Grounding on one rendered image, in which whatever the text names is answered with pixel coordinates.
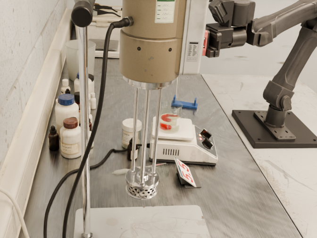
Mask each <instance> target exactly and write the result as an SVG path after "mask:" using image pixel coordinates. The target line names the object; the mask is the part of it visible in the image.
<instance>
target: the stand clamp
mask: <svg viewBox="0 0 317 238"><path fill-rule="evenodd" d="M74 2H75V5H74V7H73V10H72V13H71V19H72V21H73V23H74V24H75V25H76V26H78V27H87V26H88V25H90V24H91V22H92V17H93V7H94V4H95V0H74Z"/></svg>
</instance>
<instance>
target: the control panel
mask: <svg viewBox="0 0 317 238"><path fill-rule="evenodd" d="M201 131H202V130H201V129H200V128H198V127H196V126H195V133H196V140H197V145H198V146H200V147H201V148H203V149H204V150H206V151H208V152H209V153H211V154H213V155H214V156H216V157H217V153H216V149H215V144H214V140H213V137H212V136H211V137H210V138H209V140H210V141H211V143H212V144H213V147H212V148H211V149H207V148H206V147H205V146H204V145H203V144H202V141H204V140H205V138H204V137H203V136H200V135H201V134H200V133H201ZM199 134H200V135H199ZM200 138H201V139H202V140H201V139H200Z"/></svg>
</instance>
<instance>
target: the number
mask: <svg viewBox="0 0 317 238"><path fill-rule="evenodd" d="M177 161H178V163H179V166H180V169H181V172H182V174H183V177H184V178H186V179H187V180H188V181H190V182H191V183H193V184H194V182H193V179H192V177H191V175H190V172H189V169H188V167H187V166H186V165H184V164H183V163H182V162H180V161H179V160H178V159H177Z"/></svg>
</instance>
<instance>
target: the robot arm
mask: <svg viewBox="0 0 317 238"><path fill-rule="evenodd" d="M255 6H256V2H254V1H251V0H213V1H212V2H210V3H209V7H208V8H209V10H210V12H211V14H212V17H213V18H214V20H215V22H217V23H211V24H206V29H205V36H204V44H203V51H202V56H206V57H208V58H213V57H214V58H215V57H219V53H220V49H227V48H234V47H241V46H243V45H244V44H245V43H248V44H250V45H252V46H257V47H263V46H265V45H267V44H269V43H271V42H273V39H274V38H276V37H277V36H278V35H279V34H280V33H282V32H284V31H286V30H288V29H290V28H292V27H294V26H296V25H298V24H300V23H301V26H302V28H301V29H300V31H299V35H298V38H297V40H296V42H295V44H294V46H293V48H292V50H291V52H290V53H289V55H288V57H287V59H286V60H285V62H284V64H283V65H282V67H281V69H280V70H279V71H278V73H277V74H276V75H275V76H274V77H273V79H272V81H271V80H269V82H268V84H267V85H266V88H265V89H264V92H263V98H264V99H265V100H266V102H267V103H269V106H268V110H267V111H254V116H255V117H256V118H257V119H258V120H259V121H260V123H261V124H262V125H263V126H264V127H265V128H266V130H267V131H268V132H269V133H270V134H271V135H272V137H273V138H274V139H275V140H276V141H295V139H296V137H295V136H294V134H293V133H292V132H291V131H290V130H289V129H288V128H287V127H286V126H285V123H284V120H285V117H286V113H287V111H291V110H292V105H291V103H292V102H291V98H292V97H293V95H294V93H295V92H293V90H294V88H295V85H296V82H297V79H298V77H299V75H300V73H301V71H302V70H303V68H304V66H305V65H306V63H307V61H308V60H309V58H310V56H311V54H312V52H313V51H314V49H315V48H316V47H317V0H299V1H297V2H296V3H294V4H292V5H290V6H288V7H285V8H284V9H282V10H280V11H277V12H275V13H273V14H270V15H268V16H263V17H260V18H255V19H254V13H255ZM231 26H233V27H231Z"/></svg>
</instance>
